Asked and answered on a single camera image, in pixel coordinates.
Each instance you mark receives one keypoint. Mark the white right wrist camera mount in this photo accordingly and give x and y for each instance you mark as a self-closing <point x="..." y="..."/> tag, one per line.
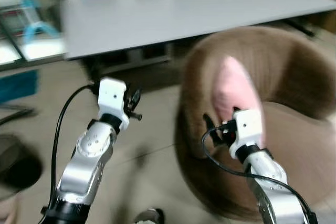
<point x="248" y="127"/>

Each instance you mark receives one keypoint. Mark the light blue curved frame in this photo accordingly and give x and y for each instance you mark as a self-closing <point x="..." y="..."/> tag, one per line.
<point x="39" y="27"/>

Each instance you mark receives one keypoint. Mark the grey table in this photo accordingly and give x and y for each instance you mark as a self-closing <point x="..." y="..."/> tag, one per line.
<point x="184" y="14"/>

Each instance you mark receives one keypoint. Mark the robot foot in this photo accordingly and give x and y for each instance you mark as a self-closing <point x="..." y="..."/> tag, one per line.
<point x="149" y="216"/>

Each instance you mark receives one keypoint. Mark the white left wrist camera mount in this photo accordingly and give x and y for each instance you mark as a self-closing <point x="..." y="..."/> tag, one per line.
<point x="111" y="95"/>

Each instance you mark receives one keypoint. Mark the dark round object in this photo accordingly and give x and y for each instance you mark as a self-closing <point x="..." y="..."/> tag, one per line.
<point x="18" y="169"/>

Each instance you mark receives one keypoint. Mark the brown round sofa chair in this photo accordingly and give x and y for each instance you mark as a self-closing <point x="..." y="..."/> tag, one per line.
<point x="294" y="145"/>

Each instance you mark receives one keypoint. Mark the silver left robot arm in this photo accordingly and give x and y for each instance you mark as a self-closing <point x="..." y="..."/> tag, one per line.
<point x="86" y="156"/>

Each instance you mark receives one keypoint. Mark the blue box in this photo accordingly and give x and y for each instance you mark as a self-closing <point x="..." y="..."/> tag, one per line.
<point x="18" y="85"/>

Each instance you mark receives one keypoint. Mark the pink pillow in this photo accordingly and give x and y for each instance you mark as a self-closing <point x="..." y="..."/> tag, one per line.
<point x="233" y="90"/>

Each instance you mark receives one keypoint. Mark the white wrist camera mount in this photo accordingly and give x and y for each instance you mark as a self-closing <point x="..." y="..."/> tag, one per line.
<point x="248" y="127"/>
<point x="111" y="95"/>

